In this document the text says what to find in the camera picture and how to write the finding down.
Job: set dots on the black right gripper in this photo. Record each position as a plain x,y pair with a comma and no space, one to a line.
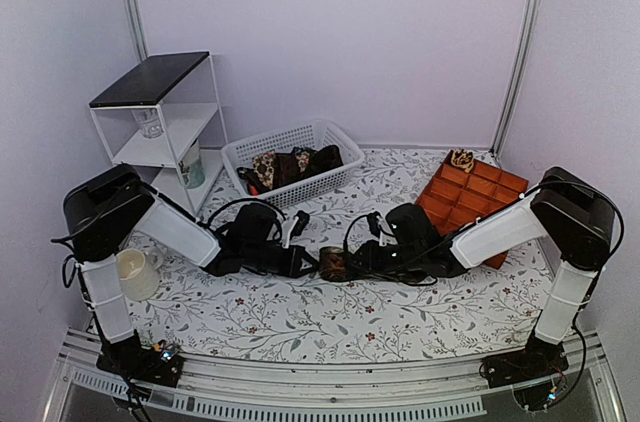
371,264

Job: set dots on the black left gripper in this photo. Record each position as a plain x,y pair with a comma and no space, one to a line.
293,267

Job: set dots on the green brown patterned tie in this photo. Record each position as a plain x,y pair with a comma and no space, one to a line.
332,264

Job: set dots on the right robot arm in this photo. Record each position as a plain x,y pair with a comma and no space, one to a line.
585,225

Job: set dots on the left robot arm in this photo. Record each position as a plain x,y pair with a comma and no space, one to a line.
104,212

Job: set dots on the dark red patterned tie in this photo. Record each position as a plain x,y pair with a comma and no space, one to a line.
288,170

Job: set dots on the white plastic basket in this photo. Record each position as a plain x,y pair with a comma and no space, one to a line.
302,139

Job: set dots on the orange compartment tray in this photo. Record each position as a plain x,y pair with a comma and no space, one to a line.
453,198

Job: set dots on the cream paisley tie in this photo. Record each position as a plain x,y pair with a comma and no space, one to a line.
264,166

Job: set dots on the black shiny tie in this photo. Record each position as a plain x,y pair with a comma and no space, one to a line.
324,160

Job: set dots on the rolled beige patterned tie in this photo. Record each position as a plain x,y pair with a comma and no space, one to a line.
462,159

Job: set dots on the cream ceramic mug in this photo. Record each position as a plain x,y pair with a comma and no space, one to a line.
138,272

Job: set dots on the white shelf with black top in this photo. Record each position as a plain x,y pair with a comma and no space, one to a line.
165,114

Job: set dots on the clear drinking glass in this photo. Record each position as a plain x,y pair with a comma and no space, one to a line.
149,123

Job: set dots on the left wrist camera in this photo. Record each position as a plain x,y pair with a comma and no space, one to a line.
293,227

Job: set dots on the metal front rail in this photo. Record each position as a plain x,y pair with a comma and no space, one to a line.
219,389

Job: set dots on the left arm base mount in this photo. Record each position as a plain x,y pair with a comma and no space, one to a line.
160,364

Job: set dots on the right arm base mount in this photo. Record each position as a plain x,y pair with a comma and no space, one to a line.
536,360

